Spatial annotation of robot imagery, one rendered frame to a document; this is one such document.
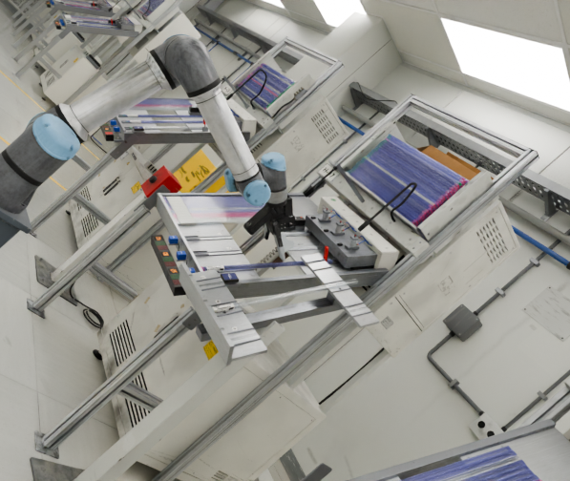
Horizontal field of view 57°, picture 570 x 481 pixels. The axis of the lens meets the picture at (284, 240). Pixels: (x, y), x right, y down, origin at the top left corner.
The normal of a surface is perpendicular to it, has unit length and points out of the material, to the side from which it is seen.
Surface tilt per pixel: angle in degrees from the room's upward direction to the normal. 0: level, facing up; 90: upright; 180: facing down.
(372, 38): 90
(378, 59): 90
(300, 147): 90
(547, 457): 44
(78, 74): 90
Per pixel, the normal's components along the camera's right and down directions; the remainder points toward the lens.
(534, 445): 0.17, -0.87
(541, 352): -0.52, -0.57
